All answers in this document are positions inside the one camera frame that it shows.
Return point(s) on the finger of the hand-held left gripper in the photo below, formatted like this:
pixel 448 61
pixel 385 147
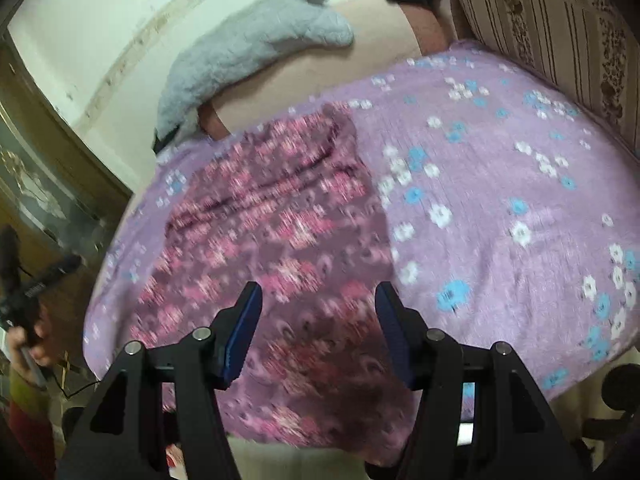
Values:
pixel 55 271
pixel 8 255

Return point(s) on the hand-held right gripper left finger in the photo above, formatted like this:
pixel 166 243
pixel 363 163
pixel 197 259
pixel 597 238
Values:
pixel 244 327

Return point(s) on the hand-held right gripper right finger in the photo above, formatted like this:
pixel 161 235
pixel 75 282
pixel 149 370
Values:
pixel 392 332

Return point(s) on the maroon pink floral garment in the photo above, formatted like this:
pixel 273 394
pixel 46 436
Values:
pixel 280 240

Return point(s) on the person's left hand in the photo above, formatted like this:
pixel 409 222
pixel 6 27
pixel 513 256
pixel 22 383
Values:
pixel 41 342

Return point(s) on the brown wooden cabinet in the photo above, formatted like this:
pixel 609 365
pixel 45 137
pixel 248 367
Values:
pixel 50 170

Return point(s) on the purple floral blanket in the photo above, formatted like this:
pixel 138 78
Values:
pixel 480 160

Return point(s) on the beige bed sheet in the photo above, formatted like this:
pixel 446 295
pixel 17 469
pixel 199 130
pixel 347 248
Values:
pixel 320 67

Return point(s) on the grey fluffy blanket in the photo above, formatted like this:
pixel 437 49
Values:
pixel 240 55

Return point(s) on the striped floral cushion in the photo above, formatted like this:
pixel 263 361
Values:
pixel 550 25

